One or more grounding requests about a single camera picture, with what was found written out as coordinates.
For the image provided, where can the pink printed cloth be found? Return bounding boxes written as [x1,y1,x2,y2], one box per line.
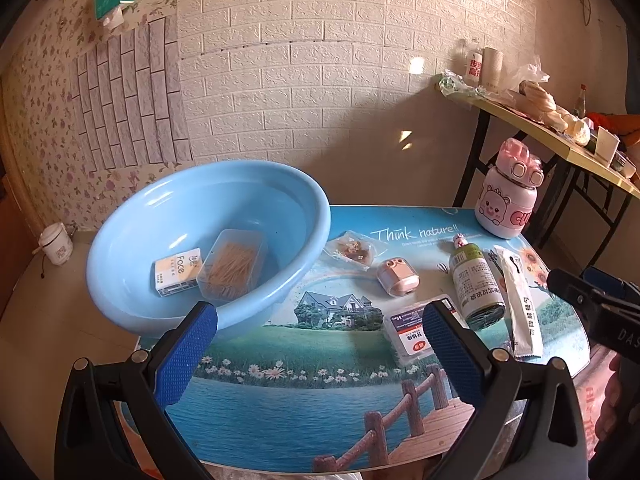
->
[574,377,603,461]

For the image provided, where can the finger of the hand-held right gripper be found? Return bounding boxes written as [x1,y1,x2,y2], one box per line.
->
[582,266,640,302]
[547,268,640,312]

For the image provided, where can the light blue plastic basin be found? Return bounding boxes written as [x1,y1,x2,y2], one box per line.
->
[86,160,332,335]

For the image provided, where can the orange cloth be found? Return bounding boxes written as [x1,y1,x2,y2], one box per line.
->
[587,112,640,146]

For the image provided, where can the pink white cartoon bottle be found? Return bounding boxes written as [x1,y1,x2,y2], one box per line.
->
[474,137,546,239]

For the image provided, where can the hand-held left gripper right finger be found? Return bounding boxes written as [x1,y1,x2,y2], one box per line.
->
[422,300,596,480]

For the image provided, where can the clear plastic bag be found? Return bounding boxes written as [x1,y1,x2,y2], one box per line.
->
[510,57,551,96]

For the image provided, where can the small pink case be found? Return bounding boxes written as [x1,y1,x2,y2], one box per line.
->
[376,257,420,297]

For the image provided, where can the clear toothpick box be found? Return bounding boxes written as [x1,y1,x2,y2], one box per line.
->
[196,229,269,302]

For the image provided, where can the green plastic bag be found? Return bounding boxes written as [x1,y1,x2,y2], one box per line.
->
[434,72,496,98]

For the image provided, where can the clear snack packet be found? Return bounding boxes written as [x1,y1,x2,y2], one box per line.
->
[322,230,388,272]

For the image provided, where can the bagged white buns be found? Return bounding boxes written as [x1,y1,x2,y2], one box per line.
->
[545,107,591,146]

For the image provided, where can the stack of flatbreads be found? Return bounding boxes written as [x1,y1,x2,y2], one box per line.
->
[517,80,558,116]

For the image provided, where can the white rice cooker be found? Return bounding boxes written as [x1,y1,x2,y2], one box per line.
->
[39,222,76,266]

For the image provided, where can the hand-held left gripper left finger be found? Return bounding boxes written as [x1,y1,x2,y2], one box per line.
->
[54,301,219,480]

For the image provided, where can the white paper cup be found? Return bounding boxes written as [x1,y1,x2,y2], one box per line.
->
[595,126,621,166]

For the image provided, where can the clear packet with label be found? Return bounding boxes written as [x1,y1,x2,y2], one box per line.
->
[384,294,468,367]

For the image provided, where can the yellow white tissue pack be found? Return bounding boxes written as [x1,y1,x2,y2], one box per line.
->
[152,248,205,297]

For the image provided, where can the long white sachet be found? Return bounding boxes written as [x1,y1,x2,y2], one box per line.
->
[487,245,544,360]

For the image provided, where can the yellow top folding table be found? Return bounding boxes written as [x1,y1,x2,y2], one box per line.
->
[435,77,640,261]

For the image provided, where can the green white trash bag roll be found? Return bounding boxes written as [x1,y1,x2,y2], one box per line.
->
[448,245,506,332]

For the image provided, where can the person's right hand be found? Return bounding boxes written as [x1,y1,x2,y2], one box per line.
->
[597,352,640,441]

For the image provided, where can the stack of paper cups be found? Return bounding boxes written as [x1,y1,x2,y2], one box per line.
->
[482,47,503,88]

